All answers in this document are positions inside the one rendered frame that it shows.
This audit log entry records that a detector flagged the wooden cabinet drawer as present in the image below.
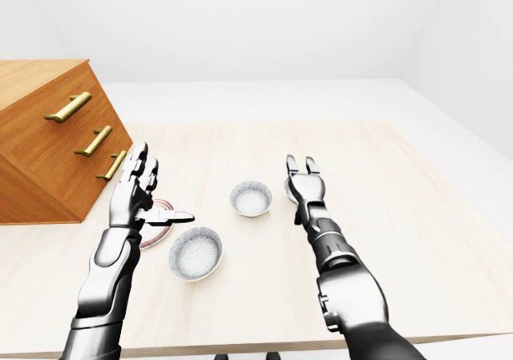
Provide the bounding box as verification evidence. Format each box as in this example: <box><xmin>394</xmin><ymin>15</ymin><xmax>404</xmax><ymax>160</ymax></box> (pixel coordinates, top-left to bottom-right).
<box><xmin>42</xmin><ymin>116</ymin><xmax>135</xmax><ymax>222</ymax></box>
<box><xmin>0</xmin><ymin>60</ymin><xmax>107</xmax><ymax>153</ymax></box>
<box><xmin>0</xmin><ymin>90</ymin><xmax>121</xmax><ymax>192</ymax></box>

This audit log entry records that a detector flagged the brass drawer handle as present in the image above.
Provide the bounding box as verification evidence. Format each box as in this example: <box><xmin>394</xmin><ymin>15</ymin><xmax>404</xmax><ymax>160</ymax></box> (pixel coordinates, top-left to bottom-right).
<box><xmin>43</xmin><ymin>91</ymin><xmax>93</xmax><ymax>124</ymax></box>
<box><xmin>74</xmin><ymin>125</ymin><xmax>113</xmax><ymax>158</ymax></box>
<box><xmin>95</xmin><ymin>150</ymin><xmax>128</xmax><ymax>182</ymax></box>

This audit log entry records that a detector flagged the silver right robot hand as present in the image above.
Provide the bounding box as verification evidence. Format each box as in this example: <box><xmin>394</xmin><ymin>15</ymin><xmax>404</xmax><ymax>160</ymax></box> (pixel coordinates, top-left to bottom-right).
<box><xmin>285</xmin><ymin>154</ymin><xmax>327</xmax><ymax>226</ymax></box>

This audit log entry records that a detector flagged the wooden cabinet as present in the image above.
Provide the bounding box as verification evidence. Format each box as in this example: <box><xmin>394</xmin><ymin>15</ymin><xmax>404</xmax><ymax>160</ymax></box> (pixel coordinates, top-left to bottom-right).
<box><xmin>0</xmin><ymin>59</ymin><xmax>135</xmax><ymax>225</ymax></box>

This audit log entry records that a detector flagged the black speckled bowl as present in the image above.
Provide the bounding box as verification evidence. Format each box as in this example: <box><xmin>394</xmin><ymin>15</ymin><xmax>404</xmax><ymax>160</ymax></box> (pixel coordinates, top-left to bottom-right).
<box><xmin>283</xmin><ymin>176</ymin><xmax>298</xmax><ymax>205</ymax></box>
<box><xmin>228</xmin><ymin>180</ymin><xmax>274</xmax><ymax>218</ymax></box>
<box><xmin>168</xmin><ymin>226</ymin><xmax>224</xmax><ymax>284</ymax></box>

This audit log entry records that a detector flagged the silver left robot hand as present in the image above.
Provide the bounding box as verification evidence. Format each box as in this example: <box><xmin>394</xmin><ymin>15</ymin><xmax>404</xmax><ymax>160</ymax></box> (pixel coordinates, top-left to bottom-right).
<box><xmin>108</xmin><ymin>140</ymin><xmax>196</xmax><ymax>233</ymax></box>

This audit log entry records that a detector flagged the white plate with red rings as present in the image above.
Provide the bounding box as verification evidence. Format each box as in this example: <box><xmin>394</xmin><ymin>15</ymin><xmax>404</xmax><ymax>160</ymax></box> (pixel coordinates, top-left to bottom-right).
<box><xmin>139</xmin><ymin>198</ymin><xmax>176</xmax><ymax>251</ymax></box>

